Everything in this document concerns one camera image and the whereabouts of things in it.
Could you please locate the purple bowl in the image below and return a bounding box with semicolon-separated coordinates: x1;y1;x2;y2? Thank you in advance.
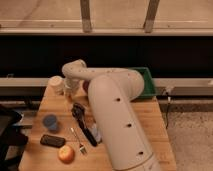
82;81;90;94

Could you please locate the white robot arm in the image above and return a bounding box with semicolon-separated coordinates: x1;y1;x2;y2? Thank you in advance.
62;60;162;171

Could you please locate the black chair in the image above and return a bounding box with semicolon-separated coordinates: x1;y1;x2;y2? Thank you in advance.
0;104;28;171

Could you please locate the green plastic tray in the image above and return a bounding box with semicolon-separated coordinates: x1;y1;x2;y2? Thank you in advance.
134;67;156;99

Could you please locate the black rectangular case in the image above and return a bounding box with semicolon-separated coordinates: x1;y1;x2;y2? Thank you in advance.
40;135;65;148

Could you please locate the silver fork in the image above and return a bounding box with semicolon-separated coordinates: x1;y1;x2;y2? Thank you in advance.
70;127;87;155

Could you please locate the black handled kitchen tool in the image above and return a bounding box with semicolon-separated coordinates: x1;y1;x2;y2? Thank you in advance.
71;103;97;147

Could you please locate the white paper cup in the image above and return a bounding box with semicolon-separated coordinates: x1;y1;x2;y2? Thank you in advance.
48;76;64;95

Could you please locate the red yellow apple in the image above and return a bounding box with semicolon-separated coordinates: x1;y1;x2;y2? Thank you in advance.
58;145;75;163

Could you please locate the blue folded cloth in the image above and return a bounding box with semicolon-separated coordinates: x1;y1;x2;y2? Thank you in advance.
90;123;102;143

